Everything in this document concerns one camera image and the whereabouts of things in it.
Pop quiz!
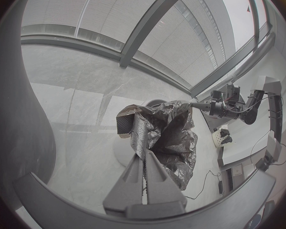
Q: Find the white perforated basket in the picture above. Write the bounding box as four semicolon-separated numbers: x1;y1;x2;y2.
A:
212;128;234;148

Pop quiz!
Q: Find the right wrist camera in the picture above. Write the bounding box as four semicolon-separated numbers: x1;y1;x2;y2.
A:
210;90;221;102

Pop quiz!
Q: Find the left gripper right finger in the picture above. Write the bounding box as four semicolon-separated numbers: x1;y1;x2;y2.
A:
143;150;188;214

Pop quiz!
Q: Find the window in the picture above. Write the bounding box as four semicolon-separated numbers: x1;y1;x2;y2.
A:
20;0;277;98

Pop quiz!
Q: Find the black cable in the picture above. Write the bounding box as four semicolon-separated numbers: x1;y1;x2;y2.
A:
250;131;286;167
185;171;225;200

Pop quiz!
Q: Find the black plastic bag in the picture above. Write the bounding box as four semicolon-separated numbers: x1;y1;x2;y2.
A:
116;100;199;192

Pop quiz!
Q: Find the white trash bin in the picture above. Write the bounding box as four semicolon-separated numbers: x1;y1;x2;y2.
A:
113;99;168;168

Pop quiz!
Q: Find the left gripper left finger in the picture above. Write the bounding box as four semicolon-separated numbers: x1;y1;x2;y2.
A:
102;151;144;213

